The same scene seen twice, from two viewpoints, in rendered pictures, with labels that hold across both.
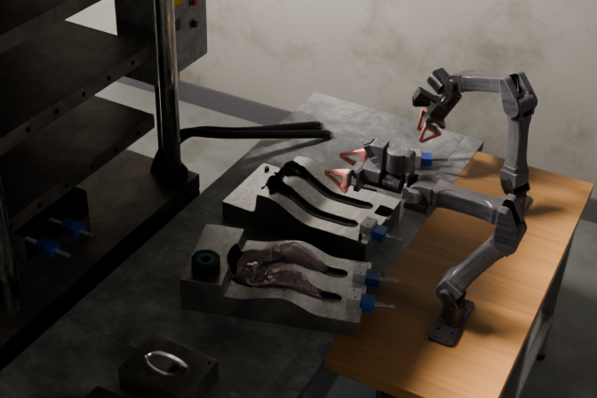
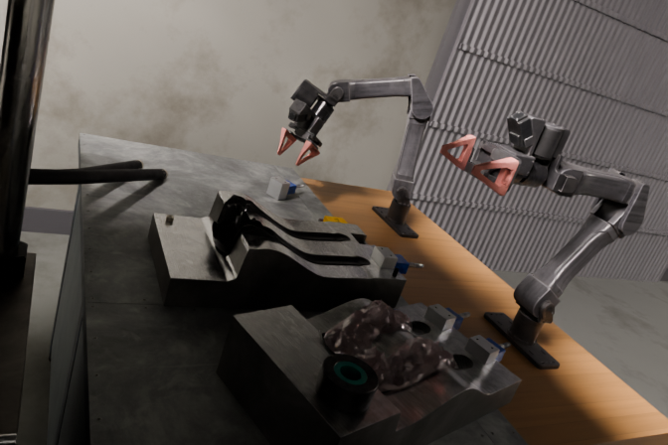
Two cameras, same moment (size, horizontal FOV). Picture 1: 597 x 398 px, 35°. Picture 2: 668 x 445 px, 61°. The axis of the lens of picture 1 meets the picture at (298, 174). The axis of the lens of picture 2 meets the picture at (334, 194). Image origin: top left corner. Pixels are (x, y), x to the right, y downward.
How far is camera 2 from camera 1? 2.26 m
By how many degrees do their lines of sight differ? 53
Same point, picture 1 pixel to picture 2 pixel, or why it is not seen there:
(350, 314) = (503, 374)
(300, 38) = not seen: outside the picture
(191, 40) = not seen: outside the picture
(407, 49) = (82, 104)
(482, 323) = not seen: hidden behind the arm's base
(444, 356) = (571, 380)
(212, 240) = (281, 339)
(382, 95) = (47, 159)
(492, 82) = (394, 84)
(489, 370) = (602, 375)
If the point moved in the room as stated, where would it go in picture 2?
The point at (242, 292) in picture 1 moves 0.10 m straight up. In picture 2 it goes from (404, 409) to (427, 355)
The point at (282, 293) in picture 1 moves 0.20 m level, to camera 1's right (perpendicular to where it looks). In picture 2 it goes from (455, 381) to (501, 345)
